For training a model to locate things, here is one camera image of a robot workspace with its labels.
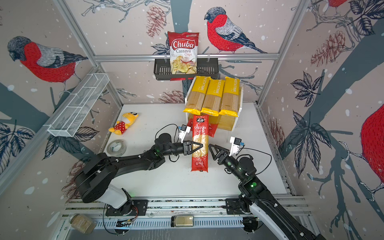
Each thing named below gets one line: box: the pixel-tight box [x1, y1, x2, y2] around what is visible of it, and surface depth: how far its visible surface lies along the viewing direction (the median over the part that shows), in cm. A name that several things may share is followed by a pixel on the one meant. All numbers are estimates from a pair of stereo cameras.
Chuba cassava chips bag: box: [167, 31, 200, 74], surface depth 87 cm
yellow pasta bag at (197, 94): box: [183, 75, 211, 116], surface depth 78 cm
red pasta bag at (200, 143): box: [191, 114, 209, 173], surface depth 74 cm
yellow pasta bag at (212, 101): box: [200, 78, 226, 117], surface depth 76 cm
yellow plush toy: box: [108, 112, 139, 135], surface depth 104 cm
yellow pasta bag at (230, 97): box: [218, 77, 241, 117], surface depth 77 cm
